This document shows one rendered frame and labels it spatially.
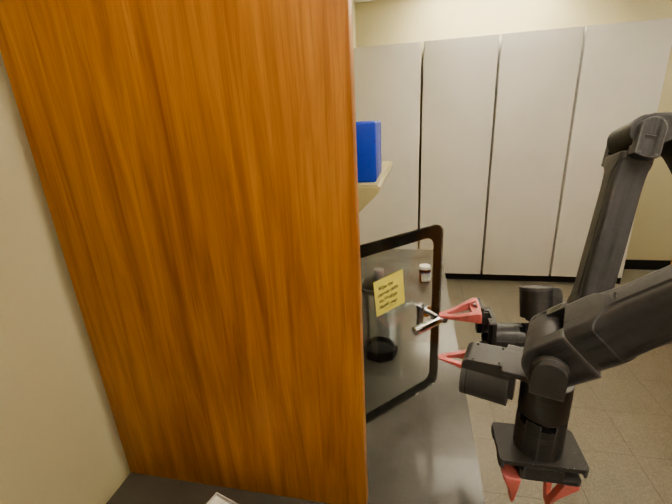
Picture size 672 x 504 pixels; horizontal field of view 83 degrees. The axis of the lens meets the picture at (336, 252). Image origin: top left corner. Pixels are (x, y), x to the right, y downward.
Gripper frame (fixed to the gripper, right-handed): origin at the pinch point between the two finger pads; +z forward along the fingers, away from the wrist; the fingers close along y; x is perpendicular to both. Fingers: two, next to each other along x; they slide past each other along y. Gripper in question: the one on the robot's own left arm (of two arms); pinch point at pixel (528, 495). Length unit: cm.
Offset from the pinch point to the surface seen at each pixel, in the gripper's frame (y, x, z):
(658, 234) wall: -219, -370, 72
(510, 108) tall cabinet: -62, -325, -52
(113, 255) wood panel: 63, -6, -32
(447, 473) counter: 9.0, -15.8, 16.0
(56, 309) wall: 76, -4, -22
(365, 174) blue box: 24, -16, -42
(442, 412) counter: 8.9, -32.3, 16.0
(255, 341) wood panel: 40.7, -6.0, -17.6
